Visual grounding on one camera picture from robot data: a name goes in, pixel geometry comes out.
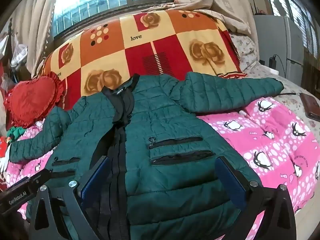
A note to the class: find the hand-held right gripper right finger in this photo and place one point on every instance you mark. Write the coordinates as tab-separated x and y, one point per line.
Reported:
228	177

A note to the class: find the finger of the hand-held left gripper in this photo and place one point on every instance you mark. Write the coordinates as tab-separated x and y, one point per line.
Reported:
41	175

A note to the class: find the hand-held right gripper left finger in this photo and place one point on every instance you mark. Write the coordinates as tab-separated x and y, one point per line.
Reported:
96	177

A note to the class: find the dark green puffer jacket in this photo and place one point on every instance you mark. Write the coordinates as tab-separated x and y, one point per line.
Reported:
175	120

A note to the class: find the green frilled cloth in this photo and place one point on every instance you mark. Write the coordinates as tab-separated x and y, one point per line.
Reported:
15	132

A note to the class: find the pink penguin blanket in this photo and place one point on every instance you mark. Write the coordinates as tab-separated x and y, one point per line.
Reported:
262	140

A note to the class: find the red heart pillow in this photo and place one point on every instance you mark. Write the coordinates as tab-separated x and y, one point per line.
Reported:
32	100

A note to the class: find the brown leather wallet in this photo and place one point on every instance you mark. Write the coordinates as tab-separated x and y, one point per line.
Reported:
311	105

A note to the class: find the clear plastic bag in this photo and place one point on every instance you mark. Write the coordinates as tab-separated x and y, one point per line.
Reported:
18	52

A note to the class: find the floral bed sheet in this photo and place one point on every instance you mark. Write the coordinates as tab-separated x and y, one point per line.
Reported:
245	47

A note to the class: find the red orange checked blanket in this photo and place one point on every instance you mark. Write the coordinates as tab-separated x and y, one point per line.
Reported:
150	45

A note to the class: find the cream lace curtain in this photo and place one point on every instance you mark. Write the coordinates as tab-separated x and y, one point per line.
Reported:
35	30

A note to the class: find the white cabinet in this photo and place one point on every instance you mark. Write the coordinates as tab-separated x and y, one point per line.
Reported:
270	37

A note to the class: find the large bedside window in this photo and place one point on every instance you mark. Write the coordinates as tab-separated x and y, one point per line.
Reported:
100	0

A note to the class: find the beige patterned curtain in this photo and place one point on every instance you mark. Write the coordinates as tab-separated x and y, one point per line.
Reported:
225	0

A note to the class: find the side window with blinds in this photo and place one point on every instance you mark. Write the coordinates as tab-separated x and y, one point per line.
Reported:
300	12

